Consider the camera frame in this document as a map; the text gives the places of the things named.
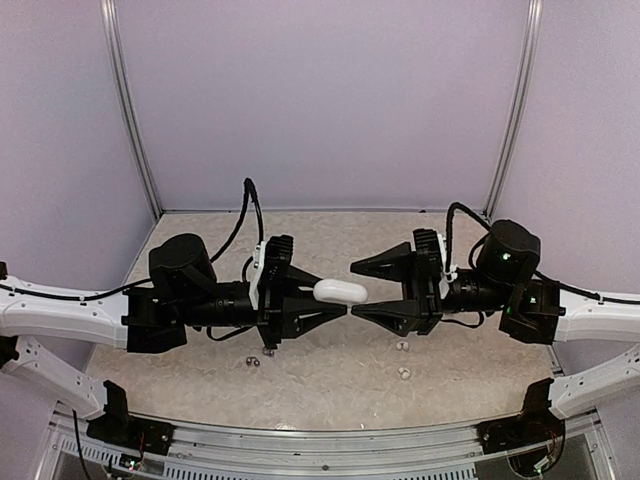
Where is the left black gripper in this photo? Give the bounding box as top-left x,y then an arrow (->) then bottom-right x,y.
178,264 -> 348,350

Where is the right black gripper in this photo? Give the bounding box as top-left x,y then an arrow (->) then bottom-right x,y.
351,241 -> 512,337

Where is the white earbud charging case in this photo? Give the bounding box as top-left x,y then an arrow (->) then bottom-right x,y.
313,279 -> 369,305

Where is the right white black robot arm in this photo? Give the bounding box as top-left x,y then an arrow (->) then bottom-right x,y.
350,214 -> 639,444

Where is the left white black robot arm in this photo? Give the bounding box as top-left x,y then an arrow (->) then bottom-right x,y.
1,233 -> 348,445

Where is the purple earbud front left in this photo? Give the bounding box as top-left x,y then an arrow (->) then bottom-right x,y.
245,356 -> 261,367

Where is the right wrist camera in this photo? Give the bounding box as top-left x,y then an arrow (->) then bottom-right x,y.
437,233 -> 458,283

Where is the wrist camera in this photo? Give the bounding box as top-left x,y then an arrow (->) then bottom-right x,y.
248,241 -> 267,310
437,233 -> 458,283

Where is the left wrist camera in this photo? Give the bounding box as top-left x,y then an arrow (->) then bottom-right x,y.
248,241 -> 267,310

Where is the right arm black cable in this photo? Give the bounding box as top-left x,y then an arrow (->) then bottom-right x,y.
446,201 -> 640,306

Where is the front aluminium rail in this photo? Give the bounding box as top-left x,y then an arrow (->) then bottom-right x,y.
33,406 -> 617,479

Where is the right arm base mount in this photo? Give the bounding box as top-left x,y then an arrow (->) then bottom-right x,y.
476,378 -> 566,454

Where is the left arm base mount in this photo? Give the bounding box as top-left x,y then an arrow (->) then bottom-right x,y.
87,380 -> 175,456

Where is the right aluminium frame post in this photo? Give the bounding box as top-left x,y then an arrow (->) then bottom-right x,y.
483,0 -> 544,220

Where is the aluminium frame post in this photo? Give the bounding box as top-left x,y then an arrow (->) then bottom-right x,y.
483,0 -> 544,220
100,0 -> 164,222

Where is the left aluminium frame post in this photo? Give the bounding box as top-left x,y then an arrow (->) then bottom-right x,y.
100,0 -> 164,222

